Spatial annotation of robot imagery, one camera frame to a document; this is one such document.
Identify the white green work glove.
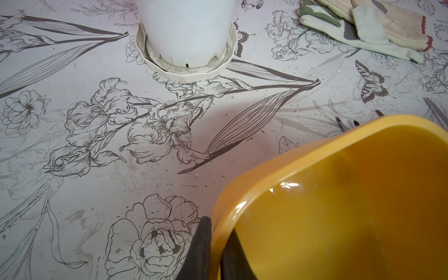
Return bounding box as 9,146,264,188
298,1,424,64

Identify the beige work glove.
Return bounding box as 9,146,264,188
318,0,433,51

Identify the yellow plastic storage tray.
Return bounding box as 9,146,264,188
209,115,448,280

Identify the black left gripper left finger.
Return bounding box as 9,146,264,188
176,217,212,280

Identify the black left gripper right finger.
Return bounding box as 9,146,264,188
220,229,257,280

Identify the white plant pot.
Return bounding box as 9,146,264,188
135,0,236,68

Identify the white pot saucer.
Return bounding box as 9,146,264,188
135,22,238,84

